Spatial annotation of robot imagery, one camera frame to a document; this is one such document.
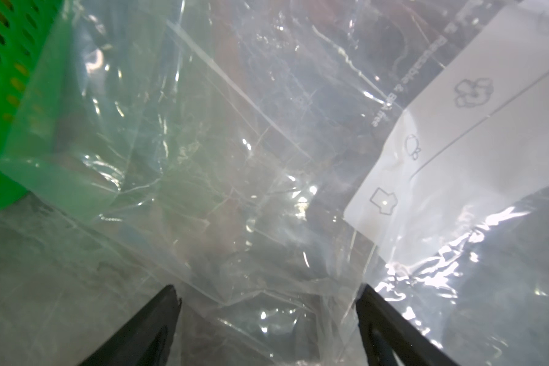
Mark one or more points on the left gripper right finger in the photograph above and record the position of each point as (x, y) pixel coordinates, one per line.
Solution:
(389, 339)

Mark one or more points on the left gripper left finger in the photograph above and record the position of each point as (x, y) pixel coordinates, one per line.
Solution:
(146, 339)

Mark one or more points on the clear zip-top bag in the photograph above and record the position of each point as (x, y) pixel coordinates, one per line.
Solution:
(267, 159)

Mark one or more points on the green plastic basket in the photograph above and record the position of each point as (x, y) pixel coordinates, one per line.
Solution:
(34, 40)

